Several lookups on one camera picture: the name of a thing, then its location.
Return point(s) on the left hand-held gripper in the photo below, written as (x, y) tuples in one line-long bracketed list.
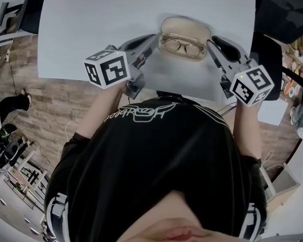
[(108, 69)]

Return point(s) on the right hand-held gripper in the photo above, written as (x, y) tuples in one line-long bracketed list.
[(253, 84)]

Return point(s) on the clear-framed glasses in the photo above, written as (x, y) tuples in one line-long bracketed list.
[(174, 46)]

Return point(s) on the beige glasses case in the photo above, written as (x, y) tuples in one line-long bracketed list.
[(184, 26)]

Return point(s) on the person's right forearm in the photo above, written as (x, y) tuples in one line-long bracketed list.
[(247, 130)]

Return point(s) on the person's left forearm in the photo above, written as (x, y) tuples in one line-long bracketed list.
[(103, 110)]

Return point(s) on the black office chair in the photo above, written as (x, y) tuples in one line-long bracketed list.
[(267, 62)]

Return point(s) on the white paper sheet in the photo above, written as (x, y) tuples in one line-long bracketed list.
[(272, 111)]

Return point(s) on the person's black printed t-shirt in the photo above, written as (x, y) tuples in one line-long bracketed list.
[(151, 155)]

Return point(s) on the white board with black pattern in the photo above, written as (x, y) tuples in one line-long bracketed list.
[(6, 19)]

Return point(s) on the white open box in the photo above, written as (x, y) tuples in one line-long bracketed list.
[(282, 185)]

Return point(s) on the person's chin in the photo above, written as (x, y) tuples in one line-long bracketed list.
[(184, 218)]

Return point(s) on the gray swivel chair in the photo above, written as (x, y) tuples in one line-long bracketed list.
[(7, 151)]

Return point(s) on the white metal shelf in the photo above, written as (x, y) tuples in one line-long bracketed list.
[(25, 178)]

